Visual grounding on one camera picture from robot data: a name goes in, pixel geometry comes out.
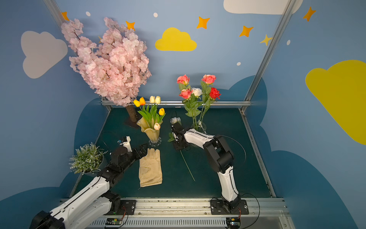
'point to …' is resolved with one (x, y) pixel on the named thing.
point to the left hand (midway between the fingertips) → (143, 144)
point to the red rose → (214, 94)
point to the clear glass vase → (200, 126)
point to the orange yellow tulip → (145, 112)
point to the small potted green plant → (88, 158)
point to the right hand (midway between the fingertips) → (180, 145)
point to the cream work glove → (150, 168)
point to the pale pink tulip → (157, 126)
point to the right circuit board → (233, 223)
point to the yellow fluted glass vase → (153, 134)
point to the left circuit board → (114, 221)
